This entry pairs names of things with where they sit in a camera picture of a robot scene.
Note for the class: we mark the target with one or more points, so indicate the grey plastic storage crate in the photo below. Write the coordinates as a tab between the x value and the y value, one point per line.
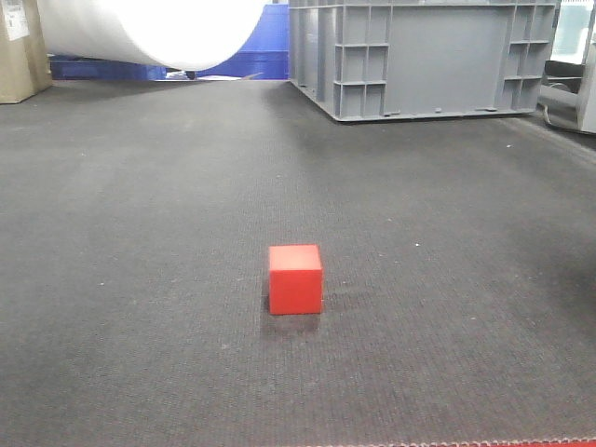
398	60

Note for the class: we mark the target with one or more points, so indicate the white foam roll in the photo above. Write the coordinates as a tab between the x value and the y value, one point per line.
186	35

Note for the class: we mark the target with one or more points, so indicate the grey white machine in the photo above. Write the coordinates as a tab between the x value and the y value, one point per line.
567	94

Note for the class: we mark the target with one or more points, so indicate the red magnetic cube block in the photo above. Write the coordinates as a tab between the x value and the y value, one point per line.
295	280

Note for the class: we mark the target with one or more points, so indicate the dark grey textured mat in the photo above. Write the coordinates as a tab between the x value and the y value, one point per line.
220	264

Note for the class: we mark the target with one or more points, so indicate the brown cardboard box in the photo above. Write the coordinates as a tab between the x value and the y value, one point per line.
25	68

